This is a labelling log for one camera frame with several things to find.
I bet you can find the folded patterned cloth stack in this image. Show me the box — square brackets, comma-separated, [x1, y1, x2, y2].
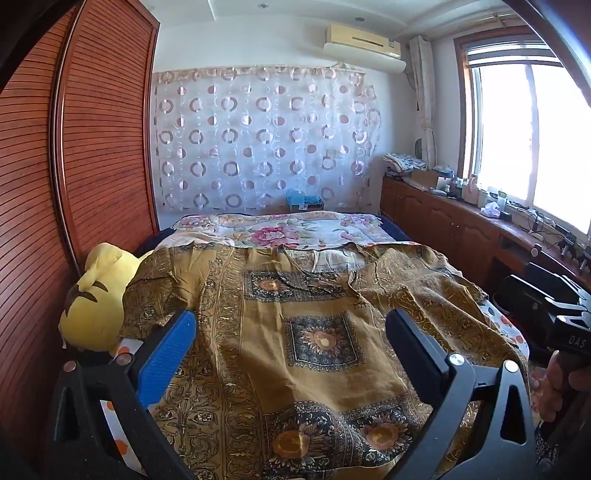
[383, 153, 427, 175]

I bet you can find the orange print bedsheet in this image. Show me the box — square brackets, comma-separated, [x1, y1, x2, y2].
[100, 338, 146, 476]

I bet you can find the wooden side cabinet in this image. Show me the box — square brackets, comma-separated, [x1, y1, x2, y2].
[380, 177, 590, 294]

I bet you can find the mustard patterned shirt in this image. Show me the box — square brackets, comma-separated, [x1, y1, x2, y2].
[121, 243, 527, 479]

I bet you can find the right hand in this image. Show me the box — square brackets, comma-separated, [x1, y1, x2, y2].
[537, 351, 591, 422]

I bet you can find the blue item on box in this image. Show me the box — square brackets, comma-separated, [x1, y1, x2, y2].
[286, 189, 325, 213]

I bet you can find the floral quilt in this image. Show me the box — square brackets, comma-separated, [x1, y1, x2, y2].
[157, 211, 394, 250]

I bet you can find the wall air conditioner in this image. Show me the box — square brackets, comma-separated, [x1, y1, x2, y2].
[322, 24, 407, 74]

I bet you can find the yellow plush toy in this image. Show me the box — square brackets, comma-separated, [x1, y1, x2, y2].
[58, 242, 147, 352]

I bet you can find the tied window curtain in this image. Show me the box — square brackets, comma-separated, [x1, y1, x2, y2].
[409, 35, 437, 169]

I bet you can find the cardboard box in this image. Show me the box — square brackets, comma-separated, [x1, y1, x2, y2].
[410, 169, 446, 189]

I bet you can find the red wooden wardrobe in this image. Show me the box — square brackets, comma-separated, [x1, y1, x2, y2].
[1, 1, 159, 451]

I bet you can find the white circle pattern curtain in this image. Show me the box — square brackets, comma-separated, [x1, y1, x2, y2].
[150, 66, 382, 216]

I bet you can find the window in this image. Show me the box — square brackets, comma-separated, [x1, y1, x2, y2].
[455, 27, 590, 240]

